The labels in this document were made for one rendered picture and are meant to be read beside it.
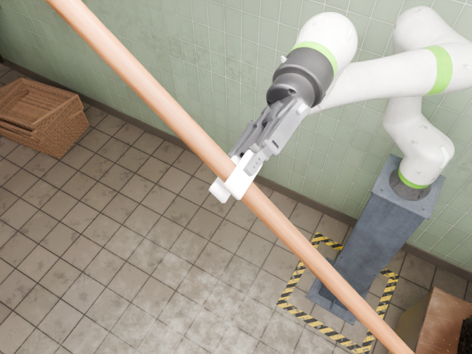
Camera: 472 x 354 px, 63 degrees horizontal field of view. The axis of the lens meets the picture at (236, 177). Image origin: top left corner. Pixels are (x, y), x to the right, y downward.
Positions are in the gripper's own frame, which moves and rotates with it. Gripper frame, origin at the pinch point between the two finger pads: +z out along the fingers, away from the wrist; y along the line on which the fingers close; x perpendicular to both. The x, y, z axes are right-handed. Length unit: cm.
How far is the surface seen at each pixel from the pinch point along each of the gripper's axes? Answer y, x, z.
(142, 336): 186, -84, 10
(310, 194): 144, -112, -122
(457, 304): 52, -151, -70
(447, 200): 60, -134, -122
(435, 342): 55, -147, -48
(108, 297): 208, -59, 2
